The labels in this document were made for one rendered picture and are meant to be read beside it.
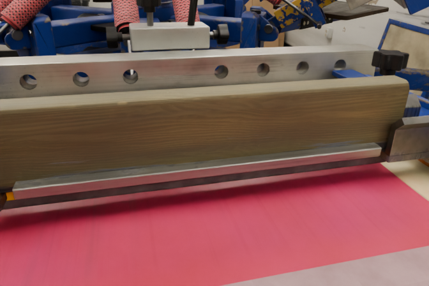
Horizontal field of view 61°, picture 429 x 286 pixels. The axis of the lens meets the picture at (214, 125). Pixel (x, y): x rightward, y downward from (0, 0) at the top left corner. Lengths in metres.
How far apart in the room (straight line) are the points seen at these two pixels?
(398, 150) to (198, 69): 0.29
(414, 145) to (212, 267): 0.25
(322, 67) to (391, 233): 0.34
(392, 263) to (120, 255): 0.21
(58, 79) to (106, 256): 0.31
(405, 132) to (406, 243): 0.12
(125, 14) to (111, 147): 0.47
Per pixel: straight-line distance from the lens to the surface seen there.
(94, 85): 0.55
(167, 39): 0.59
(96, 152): 0.33
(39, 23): 0.94
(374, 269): 0.32
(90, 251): 0.32
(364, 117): 0.40
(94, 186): 0.33
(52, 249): 0.33
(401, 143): 0.42
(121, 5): 0.78
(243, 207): 0.35
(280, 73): 0.60
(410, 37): 3.04
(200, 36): 0.60
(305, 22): 1.77
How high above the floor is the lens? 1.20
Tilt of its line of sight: 26 degrees down
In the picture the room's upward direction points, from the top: 2 degrees clockwise
